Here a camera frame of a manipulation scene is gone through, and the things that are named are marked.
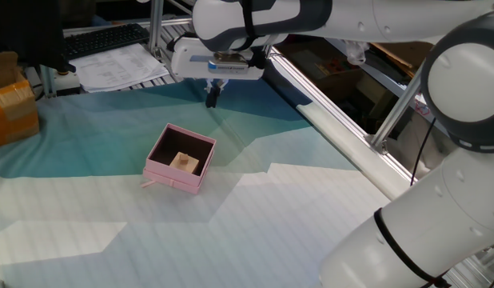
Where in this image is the aluminium table edge rail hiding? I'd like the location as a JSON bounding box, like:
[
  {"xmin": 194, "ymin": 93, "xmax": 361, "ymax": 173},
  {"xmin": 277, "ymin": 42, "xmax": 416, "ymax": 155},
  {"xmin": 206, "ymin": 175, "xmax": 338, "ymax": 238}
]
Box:
[{"xmin": 270, "ymin": 46, "xmax": 416, "ymax": 189}]

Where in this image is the large wooden cube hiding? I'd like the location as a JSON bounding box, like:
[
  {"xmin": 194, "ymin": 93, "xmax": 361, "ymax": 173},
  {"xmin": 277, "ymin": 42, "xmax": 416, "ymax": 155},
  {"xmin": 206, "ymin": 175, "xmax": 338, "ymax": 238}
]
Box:
[{"xmin": 169, "ymin": 151, "xmax": 201, "ymax": 175}]

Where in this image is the aluminium frame post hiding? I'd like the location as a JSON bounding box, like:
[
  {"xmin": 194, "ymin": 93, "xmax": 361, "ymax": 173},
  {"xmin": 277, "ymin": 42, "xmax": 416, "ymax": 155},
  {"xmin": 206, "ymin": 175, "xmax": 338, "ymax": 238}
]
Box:
[
  {"xmin": 369, "ymin": 67, "xmax": 426, "ymax": 155},
  {"xmin": 148, "ymin": 0, "xmax": 165, "ymax": 55}
]

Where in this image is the printed paper stack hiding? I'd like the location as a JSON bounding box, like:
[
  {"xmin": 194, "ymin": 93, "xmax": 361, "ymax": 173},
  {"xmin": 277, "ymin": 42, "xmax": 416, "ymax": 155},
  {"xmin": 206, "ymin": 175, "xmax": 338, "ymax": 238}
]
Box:
[{"xmin": 69, "ymin": 42, "xmax": 171, "ymax": 94}]

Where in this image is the black keyboard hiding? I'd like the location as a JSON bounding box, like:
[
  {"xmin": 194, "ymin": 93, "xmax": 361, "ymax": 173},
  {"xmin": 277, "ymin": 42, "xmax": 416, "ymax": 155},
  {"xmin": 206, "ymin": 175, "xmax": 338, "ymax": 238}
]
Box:
[{"xmin": 64, "ymin": 22, "xmax": 151, "ymax": 61}]

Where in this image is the silver blue wrist camera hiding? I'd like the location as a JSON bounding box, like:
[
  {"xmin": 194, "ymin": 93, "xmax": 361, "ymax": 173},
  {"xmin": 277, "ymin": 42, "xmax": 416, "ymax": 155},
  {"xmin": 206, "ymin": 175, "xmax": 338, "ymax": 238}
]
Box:
[{"xmin": 208, "ymin": 53, "xmax": 250, "ymax": 76}]

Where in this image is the cardboard box with yellow tape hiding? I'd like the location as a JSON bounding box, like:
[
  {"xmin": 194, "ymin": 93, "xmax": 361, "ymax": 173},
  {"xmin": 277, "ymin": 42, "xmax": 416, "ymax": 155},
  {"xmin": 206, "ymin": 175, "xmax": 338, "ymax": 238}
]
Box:
[{"xmin": 0, "ymin": 50, "xmax": 41, "ymax": 149}]

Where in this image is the black monitor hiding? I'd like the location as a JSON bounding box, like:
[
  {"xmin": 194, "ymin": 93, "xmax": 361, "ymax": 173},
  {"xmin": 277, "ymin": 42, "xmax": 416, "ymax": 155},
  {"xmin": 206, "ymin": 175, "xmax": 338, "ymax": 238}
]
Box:
[{"xmin": 0, "ymin": 0, "xmax": 77, "ymax": 74}]

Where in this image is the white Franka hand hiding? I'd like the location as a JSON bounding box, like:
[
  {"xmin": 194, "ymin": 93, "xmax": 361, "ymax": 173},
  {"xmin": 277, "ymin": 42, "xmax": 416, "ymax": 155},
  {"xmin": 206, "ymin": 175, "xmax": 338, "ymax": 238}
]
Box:
[{"xmin": 170, "ymin": 35, "xmax": 267, "ymax": 110}]

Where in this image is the teal white tablecloth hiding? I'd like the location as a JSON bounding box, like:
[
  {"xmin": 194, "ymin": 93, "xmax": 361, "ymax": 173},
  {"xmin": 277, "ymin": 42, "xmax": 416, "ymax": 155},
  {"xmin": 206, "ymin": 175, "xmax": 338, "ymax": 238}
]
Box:
[{"xmin": 0, "ymin": 78, "xmax": 412, "ymax": 288}]

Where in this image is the pink gift box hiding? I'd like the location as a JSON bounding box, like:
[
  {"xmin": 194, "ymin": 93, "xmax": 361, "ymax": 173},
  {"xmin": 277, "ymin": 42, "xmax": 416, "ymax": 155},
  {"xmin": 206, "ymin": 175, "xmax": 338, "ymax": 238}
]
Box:
[{"xmin": 141, "ymin": 122, "xmax": 218, "ymax": 196}]

